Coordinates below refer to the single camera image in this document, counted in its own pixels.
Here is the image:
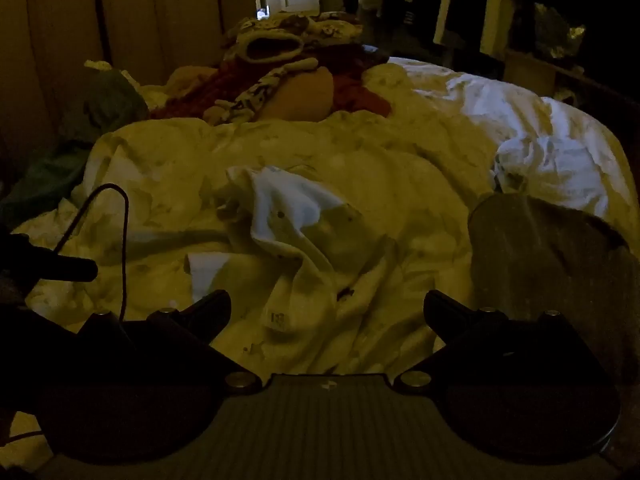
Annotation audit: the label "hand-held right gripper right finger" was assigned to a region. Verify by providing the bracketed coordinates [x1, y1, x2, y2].
[394, 289, 572, 395]

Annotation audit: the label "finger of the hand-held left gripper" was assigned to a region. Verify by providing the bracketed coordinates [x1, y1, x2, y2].
[50, 256, 99, 282]

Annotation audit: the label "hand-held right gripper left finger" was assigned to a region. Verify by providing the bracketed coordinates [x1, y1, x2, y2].
[79, 289, 263, 396]

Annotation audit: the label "white printed baby garment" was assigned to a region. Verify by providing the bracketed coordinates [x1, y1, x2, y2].
[185, 165, 401, 333]

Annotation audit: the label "white duvet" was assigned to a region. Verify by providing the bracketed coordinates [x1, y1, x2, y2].
[10, 57, 633, 376]

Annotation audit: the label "green cloth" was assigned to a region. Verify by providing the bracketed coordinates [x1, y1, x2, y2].
[0, 67, 151, 226]

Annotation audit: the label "yellow cloth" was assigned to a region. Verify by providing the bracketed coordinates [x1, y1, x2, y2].
[165, 65, 222, 102]

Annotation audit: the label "red knit blanket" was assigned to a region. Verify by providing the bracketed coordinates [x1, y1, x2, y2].
[150, 45, 393, 121]

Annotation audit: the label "orange pillow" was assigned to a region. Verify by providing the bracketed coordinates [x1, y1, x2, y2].
[260, 67, 335, 123]

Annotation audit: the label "cardboard box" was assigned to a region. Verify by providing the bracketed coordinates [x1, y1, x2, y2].
[504, 50, 560, 97]

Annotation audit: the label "cream patterned garment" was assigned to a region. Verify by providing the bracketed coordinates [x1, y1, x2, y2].
[205, 12, 363, 126]

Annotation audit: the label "shiny plastic bag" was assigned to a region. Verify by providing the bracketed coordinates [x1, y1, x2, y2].
[532, 4, 587, 63]

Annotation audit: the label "hanging cream garment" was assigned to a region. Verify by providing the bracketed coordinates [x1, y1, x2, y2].
[434, 0, 523, 57]

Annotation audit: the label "black cable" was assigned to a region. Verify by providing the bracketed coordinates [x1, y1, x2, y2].
[52, 184, 131, 323]

